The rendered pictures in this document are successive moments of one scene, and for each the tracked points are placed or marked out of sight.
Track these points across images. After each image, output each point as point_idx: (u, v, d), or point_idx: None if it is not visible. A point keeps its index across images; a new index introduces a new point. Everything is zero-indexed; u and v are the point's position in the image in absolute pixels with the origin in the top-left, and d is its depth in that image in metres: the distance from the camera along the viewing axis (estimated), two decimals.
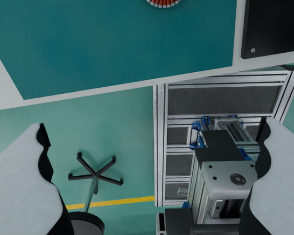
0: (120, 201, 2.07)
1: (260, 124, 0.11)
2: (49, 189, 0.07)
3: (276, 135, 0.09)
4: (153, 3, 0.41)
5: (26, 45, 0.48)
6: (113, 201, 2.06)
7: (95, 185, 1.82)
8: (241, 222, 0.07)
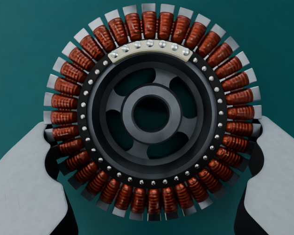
0: None
1: (252, 123, 0.11)
2: (54, 187, 0.07)
3: (268, 134, 0.09)
4: (79, 184, 0.10)
5: None
6: None
7: None
8: (236, 221, 0.07)
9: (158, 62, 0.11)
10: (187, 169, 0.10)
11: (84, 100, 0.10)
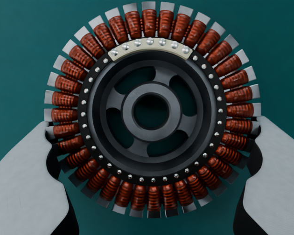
0: None
1: None
2: (56, 187, 0.07)
3: (266, 133, 0.09)
4: (80, 182, 0.10)
5: None
6: None
7: None
8: (235, 220, 0.07)
9: (158, 60, 0.11)
10: (187, 166, 0.10)
11: (85, 97, 0.10)
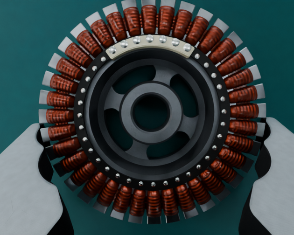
0: None
1: None
2: (49, 189, 0.07)
3: (276, 135, 0.09)
4: (76, 186, 0.09)
5: None
6: None
7: None
8: (241, 222, 0.07)
9: (158, 59, 0.11)
10: (188, 169, 0.09)
11: (81, 97, 0.09)
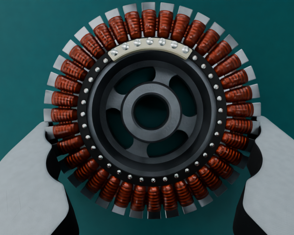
0: None
1: None
2: (56, 187, 0.07)
3: (267, 134, 0.09)
4: (79, 182, 0.10)
5: None
6: None
7: None
8: (235, 221, 0.07)
9: (158, 61, 0.11)
10: (187, 166, 0.10)
11: (84, 97, 0.10)
